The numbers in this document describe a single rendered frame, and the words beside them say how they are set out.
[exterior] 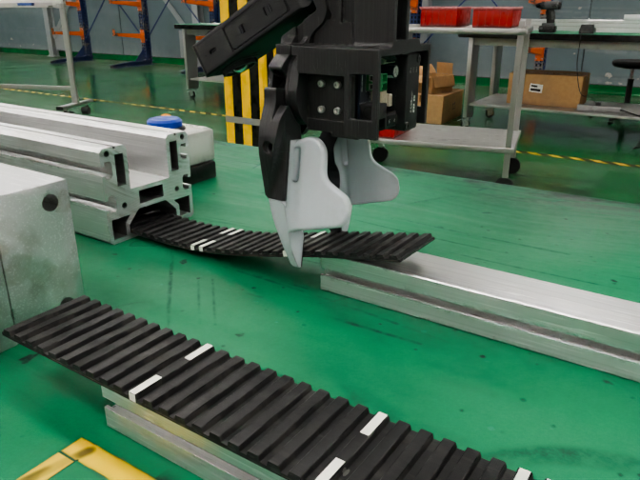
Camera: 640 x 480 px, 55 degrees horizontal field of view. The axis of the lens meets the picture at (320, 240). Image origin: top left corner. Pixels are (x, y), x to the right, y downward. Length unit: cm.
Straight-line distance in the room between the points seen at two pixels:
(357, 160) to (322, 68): 10
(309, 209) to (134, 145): 26
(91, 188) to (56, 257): 15
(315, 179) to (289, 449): 20
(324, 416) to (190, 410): 6
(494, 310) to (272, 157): 17
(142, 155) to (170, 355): 33
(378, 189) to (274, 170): 9
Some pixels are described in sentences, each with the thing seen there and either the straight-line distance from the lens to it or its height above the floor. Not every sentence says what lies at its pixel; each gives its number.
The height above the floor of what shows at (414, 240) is 83.
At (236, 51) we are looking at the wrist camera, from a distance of 44.
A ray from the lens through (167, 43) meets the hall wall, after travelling 1148.
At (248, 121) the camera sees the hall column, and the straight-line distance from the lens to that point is 388.
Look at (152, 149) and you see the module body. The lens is 60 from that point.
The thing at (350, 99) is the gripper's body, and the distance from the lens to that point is 37.
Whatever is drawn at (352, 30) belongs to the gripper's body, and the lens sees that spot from 39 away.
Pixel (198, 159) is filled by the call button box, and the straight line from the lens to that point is 73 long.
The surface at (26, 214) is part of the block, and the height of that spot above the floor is 86.
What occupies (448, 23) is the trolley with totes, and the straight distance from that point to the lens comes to 352.
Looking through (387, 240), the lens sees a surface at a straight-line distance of 43.
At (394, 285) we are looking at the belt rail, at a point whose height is 80.
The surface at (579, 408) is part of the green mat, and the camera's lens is 36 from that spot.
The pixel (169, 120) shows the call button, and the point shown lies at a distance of 73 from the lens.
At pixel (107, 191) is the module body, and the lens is 55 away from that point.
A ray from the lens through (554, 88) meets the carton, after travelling 527.
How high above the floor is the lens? 98
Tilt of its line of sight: 21 degrees down
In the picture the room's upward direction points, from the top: straight up
